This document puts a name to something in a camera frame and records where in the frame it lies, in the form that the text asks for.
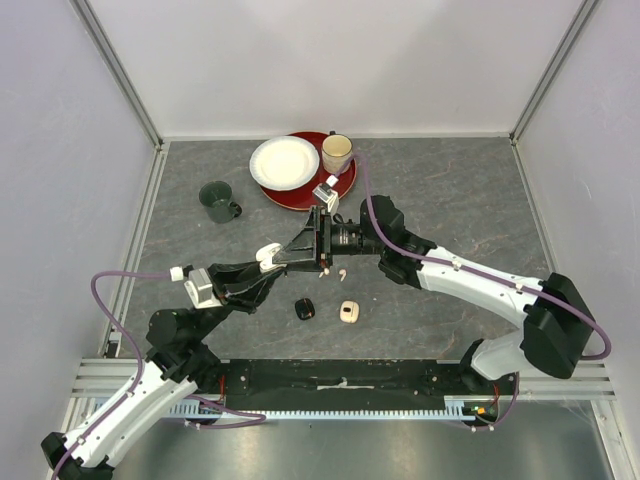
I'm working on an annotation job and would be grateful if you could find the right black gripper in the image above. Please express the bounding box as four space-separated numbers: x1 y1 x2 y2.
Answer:
273 205 386 273

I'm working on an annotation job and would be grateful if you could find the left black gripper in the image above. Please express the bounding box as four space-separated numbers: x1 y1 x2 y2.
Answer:
191 255 286 342

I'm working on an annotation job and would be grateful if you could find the white earbud charging case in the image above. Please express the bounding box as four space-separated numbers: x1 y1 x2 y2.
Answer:
255 243 283 273

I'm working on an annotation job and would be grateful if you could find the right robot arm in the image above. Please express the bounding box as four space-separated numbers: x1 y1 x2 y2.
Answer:
257 195 595 394

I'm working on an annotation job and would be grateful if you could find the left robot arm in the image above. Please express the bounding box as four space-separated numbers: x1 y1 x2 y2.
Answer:
41 261 286 479

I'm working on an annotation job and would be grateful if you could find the black earbud charging case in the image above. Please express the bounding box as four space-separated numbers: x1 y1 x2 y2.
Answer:
294 298 316 321

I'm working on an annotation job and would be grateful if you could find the pink earbud charging case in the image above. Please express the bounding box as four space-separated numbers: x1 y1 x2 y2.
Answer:
339 301 360 324

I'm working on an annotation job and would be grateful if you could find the red round tray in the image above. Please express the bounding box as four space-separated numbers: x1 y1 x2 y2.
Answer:
260 131 357 211

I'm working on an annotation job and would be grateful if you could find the dark green mug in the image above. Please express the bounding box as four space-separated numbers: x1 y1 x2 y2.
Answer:
198 181 243 224

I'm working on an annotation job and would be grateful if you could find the white paper plate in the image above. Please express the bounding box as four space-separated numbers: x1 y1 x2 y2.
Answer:
249 136 320 191

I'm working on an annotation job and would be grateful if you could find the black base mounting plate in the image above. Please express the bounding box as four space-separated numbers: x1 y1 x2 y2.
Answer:
205 359 515 413

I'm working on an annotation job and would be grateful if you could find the beige ceramic cup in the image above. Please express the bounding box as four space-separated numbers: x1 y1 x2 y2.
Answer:
321 132 353 174

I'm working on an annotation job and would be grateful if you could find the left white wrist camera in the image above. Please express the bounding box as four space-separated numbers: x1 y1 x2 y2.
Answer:
169 266 221 309

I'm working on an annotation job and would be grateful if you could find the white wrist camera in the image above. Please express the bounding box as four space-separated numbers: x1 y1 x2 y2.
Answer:
169 266 221 309
312 174 339 215

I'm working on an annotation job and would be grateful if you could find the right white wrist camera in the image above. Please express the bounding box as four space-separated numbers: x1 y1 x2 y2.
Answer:
312 174 339 215

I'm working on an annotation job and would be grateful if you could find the slotted cable duct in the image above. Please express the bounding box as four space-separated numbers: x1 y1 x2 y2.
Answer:
165 398 498 421

